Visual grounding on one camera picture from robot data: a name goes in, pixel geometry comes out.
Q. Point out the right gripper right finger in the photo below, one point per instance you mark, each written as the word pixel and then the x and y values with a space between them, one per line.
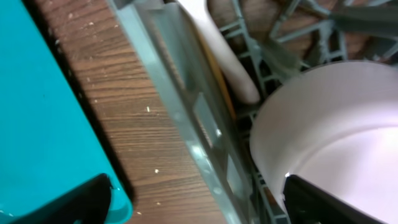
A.
pixel 305 202

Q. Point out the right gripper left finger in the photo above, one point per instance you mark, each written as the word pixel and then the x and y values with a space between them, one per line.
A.
pixel 87 203

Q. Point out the white bowl with peanuts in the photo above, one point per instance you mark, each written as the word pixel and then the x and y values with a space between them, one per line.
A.
pixel 334 126

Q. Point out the white plastic fork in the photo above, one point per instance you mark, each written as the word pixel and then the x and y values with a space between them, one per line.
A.
pixel 236 75

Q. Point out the wooden chopstick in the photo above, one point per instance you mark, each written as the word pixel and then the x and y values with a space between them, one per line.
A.
pixel 218 75

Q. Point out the grey dishwasher rack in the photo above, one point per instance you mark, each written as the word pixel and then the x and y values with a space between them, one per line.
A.
pixel 304 36

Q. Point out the teal serving tray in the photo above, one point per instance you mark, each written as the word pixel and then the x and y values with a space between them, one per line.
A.
pixel 50 142

